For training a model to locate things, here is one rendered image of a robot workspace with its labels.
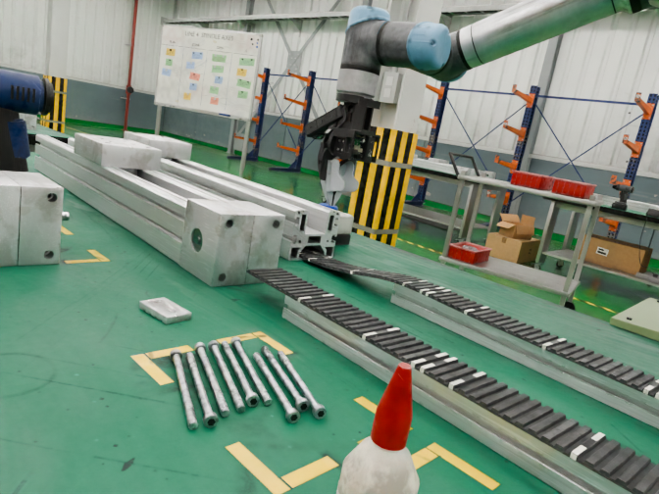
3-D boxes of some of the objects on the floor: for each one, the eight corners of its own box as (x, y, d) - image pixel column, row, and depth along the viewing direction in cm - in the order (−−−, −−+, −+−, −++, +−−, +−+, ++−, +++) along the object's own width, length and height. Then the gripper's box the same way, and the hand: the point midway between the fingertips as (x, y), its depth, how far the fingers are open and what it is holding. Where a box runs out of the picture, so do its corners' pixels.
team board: (135, 176, 668) (150, 19, 626) (162, 175, 713) (177, 28, 671) (229, 200, 611) (252, 28, 569) (252, 199, 655) (276, 39, 613)
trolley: (573, 316, 379) (613, 181, 357) (561, 332, 333) (606, 179, 311) (443, 275, 431) (471, 156, 409) (418, 285, 385) (447, 151, 363)
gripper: (357, 93, 90) (335, 212, 94) (390, 102, 96) (369, 213, 100) (325, 90, 96) (306, 202, 100) (358, 99, 102) (339, 204, 106)
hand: (329, 198), depth 102 cm, fingers closed
